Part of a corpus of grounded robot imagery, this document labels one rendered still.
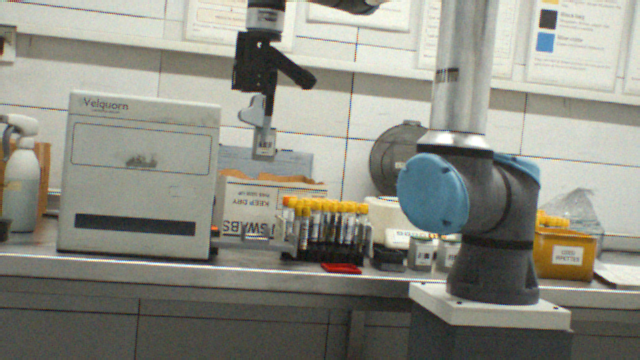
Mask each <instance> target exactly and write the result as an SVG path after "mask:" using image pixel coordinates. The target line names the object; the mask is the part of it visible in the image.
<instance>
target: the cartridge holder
mask: <svg viewBox="0 0 640 360"><path fill-rule="evenodd" d="M403 259H404V253H402V252H400V251H398V250H396V249H384V248H374V256H373V257H370V260H369V262H370V264H372V265H374V266H376V267H377V268H379V270H380V271H397V272H403V273H405V272H406V269H407V266H406V265H404V264H403Z"/></svg>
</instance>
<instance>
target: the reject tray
mask: <svg viewBox="0 0 640 360"><path fill-rule="evenodd" d="M320 267H321V268H322V269H323V270H324V271H326V272H327V273H334V274H351V275H362V271H361V270H360V269H358V268H357V267H356V266H354V265H349V264H333V263H320Z"/></svg>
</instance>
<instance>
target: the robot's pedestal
mask: <svg viewBox="0 0 640 360"><path fill-rule="evenodd" d="M573 339H574V331H572V330H570V329H569V330H558V329H537V328H517V327H496V326H476V325H450V324H448V323H447V322H445V321H444V320H442V319H441V318H439V317H438V316H436V315H435V314H433V312H431V311H430V310H428V309H427V308H425V307H424V306H422V305H421V304H419V303H418V302H417V301H415V300H414V299H412V314H411V323H410V332H409V341H408V350H407V360H570V359H571V350H572V343H573Z"/></svg>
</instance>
